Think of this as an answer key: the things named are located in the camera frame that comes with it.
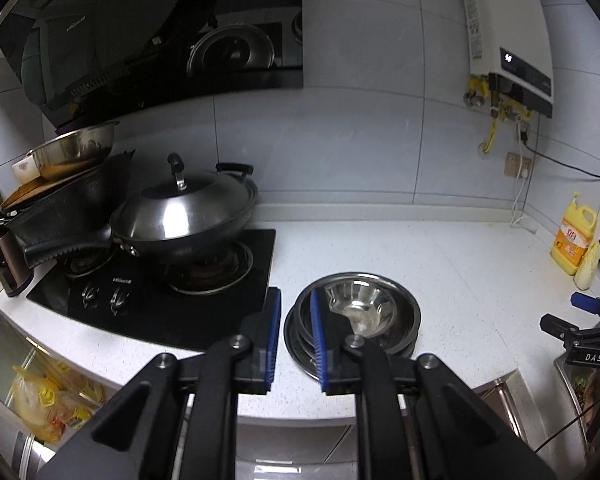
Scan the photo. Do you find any wooden cutting board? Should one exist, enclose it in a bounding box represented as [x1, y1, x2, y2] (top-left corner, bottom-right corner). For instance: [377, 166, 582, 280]
[0, 179, 48, 212]

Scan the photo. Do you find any steel sink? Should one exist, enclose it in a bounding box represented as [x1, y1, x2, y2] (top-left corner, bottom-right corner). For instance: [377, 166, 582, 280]
[552, 354, 597, 423]

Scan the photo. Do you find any black frying pan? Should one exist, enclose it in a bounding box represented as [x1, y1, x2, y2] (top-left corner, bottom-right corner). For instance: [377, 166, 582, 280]
[10, 149, 137, 269]

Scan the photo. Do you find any yellow gas hose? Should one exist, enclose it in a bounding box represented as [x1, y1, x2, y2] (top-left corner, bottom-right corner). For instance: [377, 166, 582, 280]
[479, 107, 504, 157]

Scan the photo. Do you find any napa cabbage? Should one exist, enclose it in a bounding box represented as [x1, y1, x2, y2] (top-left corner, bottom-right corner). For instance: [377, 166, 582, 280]
[573, 242, 600, 291]

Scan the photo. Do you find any steel wok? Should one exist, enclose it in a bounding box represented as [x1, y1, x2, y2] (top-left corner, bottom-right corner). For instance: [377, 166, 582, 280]
[111, 161, 259, 267]

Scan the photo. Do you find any white power cable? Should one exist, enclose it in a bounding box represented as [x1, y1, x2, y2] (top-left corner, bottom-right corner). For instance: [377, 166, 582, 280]
[509, 172, 537, 233]

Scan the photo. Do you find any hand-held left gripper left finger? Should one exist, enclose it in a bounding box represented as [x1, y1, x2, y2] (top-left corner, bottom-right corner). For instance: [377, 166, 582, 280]
[35, 287, 284, 480]

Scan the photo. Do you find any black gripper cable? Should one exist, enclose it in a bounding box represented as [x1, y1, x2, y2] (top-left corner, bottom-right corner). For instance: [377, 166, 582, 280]
[531, 379, 600, 455]

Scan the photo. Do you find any steel wok lid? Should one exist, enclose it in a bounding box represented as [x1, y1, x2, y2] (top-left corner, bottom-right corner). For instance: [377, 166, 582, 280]
[112, 152, 257, 242]

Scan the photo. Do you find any black glass gas stove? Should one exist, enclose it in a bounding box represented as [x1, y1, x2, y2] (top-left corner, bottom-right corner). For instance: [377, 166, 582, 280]
[26, 228, 277, 352]

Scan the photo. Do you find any engraved steel plate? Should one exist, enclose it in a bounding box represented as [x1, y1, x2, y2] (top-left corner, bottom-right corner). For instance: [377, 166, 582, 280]
[284, 304, 419, 377]

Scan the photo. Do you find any small white cup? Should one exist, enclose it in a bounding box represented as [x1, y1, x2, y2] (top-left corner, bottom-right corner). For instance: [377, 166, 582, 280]
[11, 156, 37, 184]

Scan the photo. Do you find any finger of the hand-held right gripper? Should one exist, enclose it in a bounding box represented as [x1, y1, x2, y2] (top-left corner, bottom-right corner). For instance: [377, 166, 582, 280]
[570, 292, 600, 314]
[539, 312, 582, 344]

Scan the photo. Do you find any stove burner ring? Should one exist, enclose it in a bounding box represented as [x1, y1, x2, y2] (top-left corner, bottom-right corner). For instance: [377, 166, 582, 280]
[64, 249, 117, 279]
[166, 239, 255, 296]

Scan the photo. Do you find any black range hood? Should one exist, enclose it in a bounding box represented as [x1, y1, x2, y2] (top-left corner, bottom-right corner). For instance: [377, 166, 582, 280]
[0, 0, 304, 132]

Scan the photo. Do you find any yellow detergent bottle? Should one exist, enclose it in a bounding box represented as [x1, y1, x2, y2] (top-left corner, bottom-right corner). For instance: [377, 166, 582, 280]
[551, 191, 599, 276]

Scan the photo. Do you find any white water heater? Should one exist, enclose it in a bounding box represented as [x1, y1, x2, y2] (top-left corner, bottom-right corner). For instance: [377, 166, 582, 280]
[457, 0, 557, 119]

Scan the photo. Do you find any beige wall socket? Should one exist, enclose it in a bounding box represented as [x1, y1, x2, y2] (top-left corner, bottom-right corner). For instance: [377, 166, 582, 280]
[504, 152, 534, 179]

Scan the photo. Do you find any black power cable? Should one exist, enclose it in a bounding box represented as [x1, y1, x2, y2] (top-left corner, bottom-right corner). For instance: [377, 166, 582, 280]
[521, 129, 600, 182]

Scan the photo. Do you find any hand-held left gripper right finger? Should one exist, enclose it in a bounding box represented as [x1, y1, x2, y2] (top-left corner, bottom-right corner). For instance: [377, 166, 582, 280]
[308, 290, 557, 480]

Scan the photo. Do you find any yellow plastic bag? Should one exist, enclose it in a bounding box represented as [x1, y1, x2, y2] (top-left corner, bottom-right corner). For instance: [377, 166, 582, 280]
[11, 364, 107, 445]

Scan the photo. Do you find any large steel basin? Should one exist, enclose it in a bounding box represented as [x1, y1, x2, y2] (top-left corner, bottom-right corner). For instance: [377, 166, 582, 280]
[26, 121, 121, 182]

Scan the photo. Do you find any stainless steel bowl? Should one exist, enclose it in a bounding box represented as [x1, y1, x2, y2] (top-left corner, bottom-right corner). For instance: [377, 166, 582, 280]
[293, 272, 423, 357]

